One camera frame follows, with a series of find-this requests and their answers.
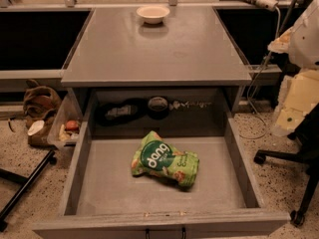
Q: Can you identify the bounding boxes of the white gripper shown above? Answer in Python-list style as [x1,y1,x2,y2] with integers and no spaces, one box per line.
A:
[268,30,319,136]

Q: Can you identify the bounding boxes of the green rice chip bag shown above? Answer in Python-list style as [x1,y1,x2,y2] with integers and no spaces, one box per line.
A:
[131,131,199,188]

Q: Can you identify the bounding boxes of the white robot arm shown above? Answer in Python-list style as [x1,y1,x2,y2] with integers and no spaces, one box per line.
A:
[268,0,319,136]

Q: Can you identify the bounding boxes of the grey counter cabinet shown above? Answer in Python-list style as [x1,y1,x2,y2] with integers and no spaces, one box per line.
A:
[60,5,253,115]

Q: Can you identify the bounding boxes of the brown paper bag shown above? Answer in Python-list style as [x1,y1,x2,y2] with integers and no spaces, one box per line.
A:
[23,80,62,146]

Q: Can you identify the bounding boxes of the black office chair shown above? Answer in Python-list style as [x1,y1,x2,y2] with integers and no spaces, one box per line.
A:
[253,103,319,227]

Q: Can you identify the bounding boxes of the white bowl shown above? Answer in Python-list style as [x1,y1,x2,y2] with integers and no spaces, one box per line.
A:
[137,5,169,25]

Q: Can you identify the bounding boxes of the black tape roll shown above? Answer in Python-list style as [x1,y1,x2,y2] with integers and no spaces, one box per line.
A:
[148,97,168,113]

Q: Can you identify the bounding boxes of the red apple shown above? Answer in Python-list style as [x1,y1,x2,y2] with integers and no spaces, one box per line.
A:
[65,120,79,130]

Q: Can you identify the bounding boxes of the clear plastic bin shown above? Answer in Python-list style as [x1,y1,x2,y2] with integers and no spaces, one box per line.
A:
[48,95,83,152]

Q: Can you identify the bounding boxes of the black metal stand leg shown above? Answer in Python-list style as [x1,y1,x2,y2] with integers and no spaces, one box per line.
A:
[0,149,57,232]

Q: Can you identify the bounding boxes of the black drawer handle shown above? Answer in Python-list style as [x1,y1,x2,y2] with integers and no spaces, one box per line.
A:
[145,228,186,239]

